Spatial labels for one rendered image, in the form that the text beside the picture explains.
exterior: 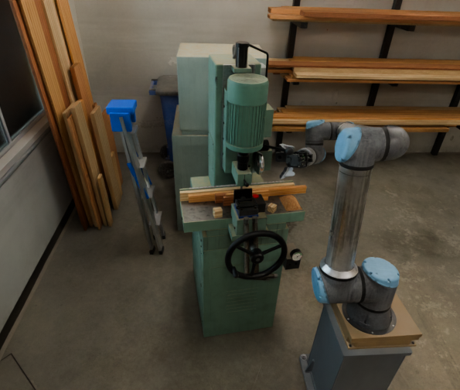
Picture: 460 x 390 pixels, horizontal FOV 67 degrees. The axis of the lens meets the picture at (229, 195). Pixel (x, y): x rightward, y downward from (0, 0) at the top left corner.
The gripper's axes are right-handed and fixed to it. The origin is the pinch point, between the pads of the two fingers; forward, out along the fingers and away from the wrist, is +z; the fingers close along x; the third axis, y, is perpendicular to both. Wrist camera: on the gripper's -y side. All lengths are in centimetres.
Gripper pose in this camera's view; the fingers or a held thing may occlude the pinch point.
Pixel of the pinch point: (277, 162)
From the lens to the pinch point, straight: 155.2
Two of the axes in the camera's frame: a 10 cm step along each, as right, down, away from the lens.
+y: 7.8, 0.9, -6.2
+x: 0.4, 9.8, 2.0
